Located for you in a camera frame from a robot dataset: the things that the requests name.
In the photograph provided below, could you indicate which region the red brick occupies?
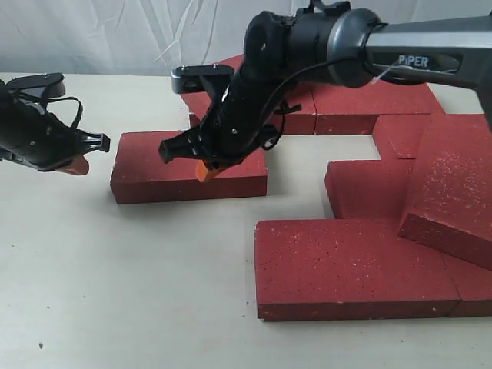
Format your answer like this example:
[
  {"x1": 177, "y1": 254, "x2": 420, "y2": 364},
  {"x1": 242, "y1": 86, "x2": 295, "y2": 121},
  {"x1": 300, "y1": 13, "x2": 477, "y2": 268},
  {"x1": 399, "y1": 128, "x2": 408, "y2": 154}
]
[
  {"x1": 443, "y1": 254, "x2": 491, "y2": 317},
  {"x1": 179, "y1": 53, "x2": 247, "y2": 120},
  {"x1": 254, "y1": 219, "x2": 460, "y2": 321},
  {"x1": 398, "y1": 115, "x2": 491, "y2": 269},
  {"x1": 110, "y1": 131, "x2": 268, "y2": 204}
]

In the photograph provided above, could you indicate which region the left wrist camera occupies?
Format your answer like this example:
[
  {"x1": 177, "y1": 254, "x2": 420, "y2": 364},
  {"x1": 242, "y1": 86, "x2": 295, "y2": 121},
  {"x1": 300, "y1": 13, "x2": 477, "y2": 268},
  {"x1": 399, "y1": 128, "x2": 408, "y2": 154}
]
[{"x1": 5, "y1": 72, "x2": 65, "y2": 106}]

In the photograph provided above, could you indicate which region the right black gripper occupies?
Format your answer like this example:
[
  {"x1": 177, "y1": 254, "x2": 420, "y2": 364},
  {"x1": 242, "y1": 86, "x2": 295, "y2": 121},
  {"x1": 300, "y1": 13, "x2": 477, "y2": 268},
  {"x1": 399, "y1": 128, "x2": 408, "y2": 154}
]
[{"x1": 159, "y1": 71, "x2": 283, "y2": 182}]

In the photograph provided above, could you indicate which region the white backdrop cloth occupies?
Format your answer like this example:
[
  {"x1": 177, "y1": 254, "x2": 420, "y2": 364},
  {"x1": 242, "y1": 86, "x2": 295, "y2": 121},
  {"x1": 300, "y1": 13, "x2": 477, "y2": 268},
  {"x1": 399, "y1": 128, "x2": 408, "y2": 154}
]
[{"x1": 0, "y1": 0, "x2": 492, "y2": 78}]

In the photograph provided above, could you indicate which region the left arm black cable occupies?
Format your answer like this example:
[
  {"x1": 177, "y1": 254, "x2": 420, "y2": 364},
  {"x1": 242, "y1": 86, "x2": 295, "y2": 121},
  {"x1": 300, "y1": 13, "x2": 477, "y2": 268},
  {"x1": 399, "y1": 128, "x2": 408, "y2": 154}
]
[{"x1": 45, "y1": 95, "x2": 84, "y2": 134}]

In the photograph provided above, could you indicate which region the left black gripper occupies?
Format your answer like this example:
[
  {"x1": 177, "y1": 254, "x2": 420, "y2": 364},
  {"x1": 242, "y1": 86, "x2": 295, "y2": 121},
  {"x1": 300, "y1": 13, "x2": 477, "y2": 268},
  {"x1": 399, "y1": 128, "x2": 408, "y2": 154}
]
[{"x1": 1, "y1": 90, "x2": 111, "y2": 176}]

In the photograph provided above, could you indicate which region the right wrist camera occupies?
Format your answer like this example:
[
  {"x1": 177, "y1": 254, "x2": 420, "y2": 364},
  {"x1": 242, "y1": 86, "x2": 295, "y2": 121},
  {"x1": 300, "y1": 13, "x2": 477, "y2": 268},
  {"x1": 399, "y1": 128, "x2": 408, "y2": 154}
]
[{"x1": 171, "y1": 64, "x2": 234, "y2": 97}]

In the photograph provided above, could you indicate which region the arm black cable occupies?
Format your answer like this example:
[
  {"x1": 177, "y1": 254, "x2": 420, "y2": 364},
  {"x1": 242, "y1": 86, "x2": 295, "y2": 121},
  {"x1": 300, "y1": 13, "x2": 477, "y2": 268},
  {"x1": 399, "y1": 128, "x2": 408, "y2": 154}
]
[
  {"x1": 45, "y1": 95, "x2": 84, "y2": 134},
  {"x1": 259, "y1": 53, "x2": 385, "y2": 153}
]

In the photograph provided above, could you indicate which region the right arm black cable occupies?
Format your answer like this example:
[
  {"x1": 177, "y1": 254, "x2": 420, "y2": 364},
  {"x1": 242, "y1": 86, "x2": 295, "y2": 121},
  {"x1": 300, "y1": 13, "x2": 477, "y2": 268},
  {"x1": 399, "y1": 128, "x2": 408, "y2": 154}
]
[{"x1": 259, "y1": 53, "x2": 385, "y2": 153}]

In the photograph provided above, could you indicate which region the rear left base brick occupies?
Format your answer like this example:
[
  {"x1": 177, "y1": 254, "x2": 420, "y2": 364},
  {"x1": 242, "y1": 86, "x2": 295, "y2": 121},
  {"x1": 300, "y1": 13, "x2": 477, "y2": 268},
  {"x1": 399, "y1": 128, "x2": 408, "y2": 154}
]
[{"x1": 181, "y1": 84, "x2": 317, "y2": 135}]

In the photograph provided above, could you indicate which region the right middle base brick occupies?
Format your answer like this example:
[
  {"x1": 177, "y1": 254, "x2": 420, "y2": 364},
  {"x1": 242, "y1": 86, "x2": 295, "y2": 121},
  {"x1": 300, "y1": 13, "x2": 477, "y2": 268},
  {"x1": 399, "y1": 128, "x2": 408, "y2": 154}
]
[{"x1": 372, "y1": 115, "x2": 432, "y2": 160}]

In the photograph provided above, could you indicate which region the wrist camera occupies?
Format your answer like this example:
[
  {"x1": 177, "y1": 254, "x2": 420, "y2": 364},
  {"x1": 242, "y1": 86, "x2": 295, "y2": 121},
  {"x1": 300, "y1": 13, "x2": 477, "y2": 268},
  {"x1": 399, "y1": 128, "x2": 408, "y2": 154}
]
[
  {"x1": 171, "y1": 64, "x2": 234, "y2": 97},
  {"x1": 5, "y1": 72, "x2": 65, "y2": 106}
]

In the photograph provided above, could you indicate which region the rear right base brick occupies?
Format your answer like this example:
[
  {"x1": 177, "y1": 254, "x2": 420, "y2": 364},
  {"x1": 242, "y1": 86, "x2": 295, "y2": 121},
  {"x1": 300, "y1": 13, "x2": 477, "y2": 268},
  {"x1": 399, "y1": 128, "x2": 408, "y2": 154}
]
[{"x1": 312, "y1": 81, "x2": 444, "y2": 135}]

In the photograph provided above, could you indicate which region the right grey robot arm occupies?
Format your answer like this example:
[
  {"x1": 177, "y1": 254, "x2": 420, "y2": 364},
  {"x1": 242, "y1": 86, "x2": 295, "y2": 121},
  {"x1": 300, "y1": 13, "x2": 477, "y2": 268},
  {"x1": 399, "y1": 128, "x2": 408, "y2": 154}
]
[{"x1": 158, "y1": 1, "x2": 491, "y2": 181}]

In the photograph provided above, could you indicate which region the base brick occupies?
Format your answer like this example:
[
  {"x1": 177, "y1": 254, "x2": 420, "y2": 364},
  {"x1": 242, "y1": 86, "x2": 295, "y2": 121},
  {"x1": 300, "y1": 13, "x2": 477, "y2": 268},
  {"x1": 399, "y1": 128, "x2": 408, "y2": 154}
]
[
  {"x1": 181, "y1": 84, "x2": 317, "y2": 135},
  {"x1": 372, "y1": 115, "x2": 432, "y2": 160},
  {"x1": 312, "y1": 81, "x2": 444, "y2": 135},
  {"x1": 324, "y1": 159, "x2": 414, "y2": 219}
]

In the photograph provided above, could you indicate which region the centre lower base brick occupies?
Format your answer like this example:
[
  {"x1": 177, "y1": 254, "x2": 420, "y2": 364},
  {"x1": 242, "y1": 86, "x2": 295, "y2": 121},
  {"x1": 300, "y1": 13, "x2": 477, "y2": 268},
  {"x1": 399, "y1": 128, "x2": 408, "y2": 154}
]
[{"x1": 324, "y1": 159, "x2": 414, "y2": 219}]

